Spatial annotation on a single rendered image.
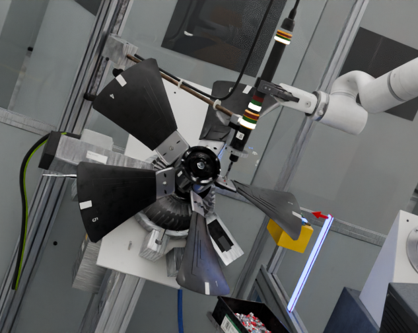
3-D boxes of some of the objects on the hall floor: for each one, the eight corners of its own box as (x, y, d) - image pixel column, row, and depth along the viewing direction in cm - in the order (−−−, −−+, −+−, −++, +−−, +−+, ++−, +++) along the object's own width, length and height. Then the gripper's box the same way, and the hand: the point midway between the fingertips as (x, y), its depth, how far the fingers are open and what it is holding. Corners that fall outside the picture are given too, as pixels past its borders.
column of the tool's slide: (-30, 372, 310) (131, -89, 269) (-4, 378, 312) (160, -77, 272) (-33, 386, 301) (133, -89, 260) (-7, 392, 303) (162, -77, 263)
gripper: (312, 86, 239) (256, 65, 234) (329, 99, 223) (269, 76, 219) (302, 110, 241) (246, 89, 236) (317, 124, 225) (258, 102, 220)
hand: (263, 85), depth 228 cm, fingers closed on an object, 4 cm apart
